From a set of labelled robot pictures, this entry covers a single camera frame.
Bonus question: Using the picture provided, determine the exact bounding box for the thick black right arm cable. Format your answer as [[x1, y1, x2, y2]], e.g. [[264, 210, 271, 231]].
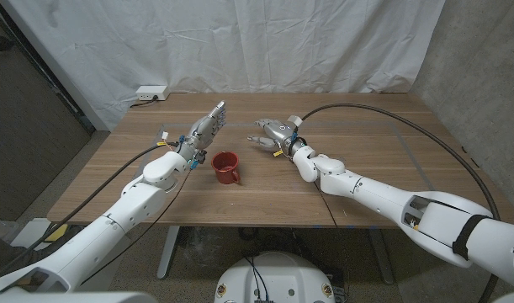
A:
[[300, 102, 501, 303]]

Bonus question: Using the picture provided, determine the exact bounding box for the yellow black foot pedal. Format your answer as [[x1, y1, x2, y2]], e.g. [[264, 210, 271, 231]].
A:
[[45, 224, 69, 242]]

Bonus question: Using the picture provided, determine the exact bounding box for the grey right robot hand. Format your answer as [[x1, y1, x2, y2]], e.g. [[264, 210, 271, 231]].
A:
[[246, 118, 304, 159]]

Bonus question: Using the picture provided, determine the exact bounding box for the grey table leg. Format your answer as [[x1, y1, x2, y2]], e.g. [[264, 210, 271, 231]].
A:
[[368, 228, 395, 286], [156, 226, 182, 280]]

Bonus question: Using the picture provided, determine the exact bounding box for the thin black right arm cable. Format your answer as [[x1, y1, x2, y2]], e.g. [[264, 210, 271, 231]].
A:
[[314, 181, 338, 229]]

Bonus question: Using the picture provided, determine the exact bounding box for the white robot torso base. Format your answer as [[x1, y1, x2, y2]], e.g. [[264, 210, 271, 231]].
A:
[[213, 251, 336, 303]]

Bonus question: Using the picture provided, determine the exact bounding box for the white backdrop cloth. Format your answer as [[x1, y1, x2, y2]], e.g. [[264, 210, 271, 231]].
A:
[[0, 0, 447, 131]]

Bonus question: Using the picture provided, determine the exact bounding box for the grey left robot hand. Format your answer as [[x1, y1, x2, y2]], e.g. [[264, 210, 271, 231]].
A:
[[181, 100, 227, 163]]

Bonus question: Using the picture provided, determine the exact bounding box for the person's leg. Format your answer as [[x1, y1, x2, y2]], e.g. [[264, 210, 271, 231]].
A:
[[0, 231, 51, 279]]

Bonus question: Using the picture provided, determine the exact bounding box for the person's black shoe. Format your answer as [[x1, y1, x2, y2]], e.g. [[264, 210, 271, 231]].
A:
[[50, 226, 86, 249]]

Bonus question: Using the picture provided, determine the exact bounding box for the black cable bundle under table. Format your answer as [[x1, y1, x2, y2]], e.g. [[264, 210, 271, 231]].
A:
[[238, 226, 321, 262]]

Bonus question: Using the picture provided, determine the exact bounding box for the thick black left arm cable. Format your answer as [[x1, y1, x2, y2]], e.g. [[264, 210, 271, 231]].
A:
[[0, 142, 180, 281]]

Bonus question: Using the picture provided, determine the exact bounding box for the black power strip cord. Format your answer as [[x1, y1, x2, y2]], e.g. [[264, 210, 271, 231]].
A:
[[129, 97, 159, 109]]

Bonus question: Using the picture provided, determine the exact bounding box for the red enamel mug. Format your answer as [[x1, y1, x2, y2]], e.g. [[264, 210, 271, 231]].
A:
[[210, 151, 242, 185]]

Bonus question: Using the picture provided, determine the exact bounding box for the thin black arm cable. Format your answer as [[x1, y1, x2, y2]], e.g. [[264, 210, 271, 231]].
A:
[[81, 164, 194, 284], [314, 181, 338, 229]]

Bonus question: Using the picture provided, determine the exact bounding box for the white floor panel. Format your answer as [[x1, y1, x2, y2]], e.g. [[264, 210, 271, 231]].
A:
[[10, 217, 51, 247]]

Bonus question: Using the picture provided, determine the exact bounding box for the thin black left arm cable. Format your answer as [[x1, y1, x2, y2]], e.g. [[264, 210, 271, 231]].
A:
[[81, 164, 194, 284]]

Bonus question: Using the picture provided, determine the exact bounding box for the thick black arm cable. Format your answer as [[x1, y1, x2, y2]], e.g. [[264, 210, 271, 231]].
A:
[[300, 102, 501, 303], [0, 142, 180, 281]]

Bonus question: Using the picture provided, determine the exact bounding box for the white power strip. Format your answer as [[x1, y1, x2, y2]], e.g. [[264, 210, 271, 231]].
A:
[[135, 85, 171, 102]]

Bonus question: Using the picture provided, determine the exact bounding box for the black strap on right arm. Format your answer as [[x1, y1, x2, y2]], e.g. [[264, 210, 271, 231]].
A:
[[452, 214, 491, 261]]

